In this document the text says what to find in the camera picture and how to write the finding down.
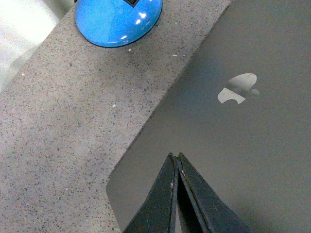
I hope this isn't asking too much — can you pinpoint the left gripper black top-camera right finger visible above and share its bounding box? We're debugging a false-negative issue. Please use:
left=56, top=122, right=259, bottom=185
left=177, top=153, right=252, bottom=233

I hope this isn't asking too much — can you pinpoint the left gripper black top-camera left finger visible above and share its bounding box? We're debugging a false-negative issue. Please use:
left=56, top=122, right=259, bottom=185
left=124, top=153, right=178, bottom=233

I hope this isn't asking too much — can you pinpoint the grey laptop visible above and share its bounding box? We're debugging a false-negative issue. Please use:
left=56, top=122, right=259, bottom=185
left=107, top=0, right=311, bottom=233

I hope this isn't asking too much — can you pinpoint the white curtain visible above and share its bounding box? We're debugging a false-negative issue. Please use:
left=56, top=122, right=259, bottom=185
left=0, top=0, right=74, bottom=91

